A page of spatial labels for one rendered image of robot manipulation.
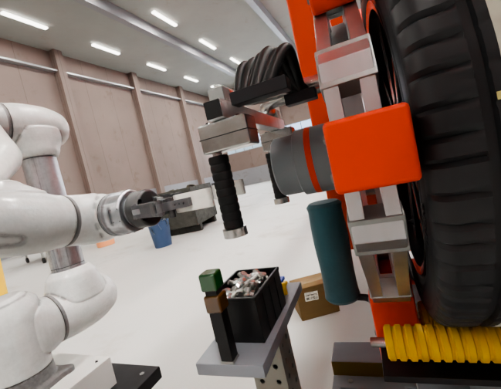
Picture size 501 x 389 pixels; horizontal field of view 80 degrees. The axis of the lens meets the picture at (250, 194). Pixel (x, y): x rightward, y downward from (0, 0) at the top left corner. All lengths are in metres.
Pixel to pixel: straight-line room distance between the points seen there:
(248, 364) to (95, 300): 0.61
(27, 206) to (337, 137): 0.49
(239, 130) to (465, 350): 0.49
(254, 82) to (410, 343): 0.49
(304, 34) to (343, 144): 0.85
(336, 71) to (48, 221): 0.51
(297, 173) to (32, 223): 0.47
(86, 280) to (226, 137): 0.79
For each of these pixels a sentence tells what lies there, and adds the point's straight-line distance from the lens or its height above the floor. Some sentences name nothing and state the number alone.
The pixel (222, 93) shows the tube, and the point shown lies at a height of 0.99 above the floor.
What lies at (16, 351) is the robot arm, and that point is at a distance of 1.08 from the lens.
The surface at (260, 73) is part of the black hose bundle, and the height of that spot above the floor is 1.00.
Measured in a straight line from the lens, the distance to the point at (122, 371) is 1.24.
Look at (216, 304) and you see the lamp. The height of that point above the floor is 0.59.
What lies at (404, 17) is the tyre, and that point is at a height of 0.97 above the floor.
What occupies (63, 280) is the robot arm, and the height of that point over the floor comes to 0.65.
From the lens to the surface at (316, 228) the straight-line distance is 0.77.
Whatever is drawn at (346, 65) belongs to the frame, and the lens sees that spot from 0.40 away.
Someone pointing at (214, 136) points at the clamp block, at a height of 0.93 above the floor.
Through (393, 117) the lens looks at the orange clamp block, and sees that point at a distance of 0.30.
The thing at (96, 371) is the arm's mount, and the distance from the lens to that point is 1.13.
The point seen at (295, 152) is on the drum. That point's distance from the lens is 0.60.
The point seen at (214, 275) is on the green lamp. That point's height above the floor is 0.66.
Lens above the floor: 0.86
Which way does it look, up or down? 4 degrees down
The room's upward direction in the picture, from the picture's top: 13 degrees counter-clockwise
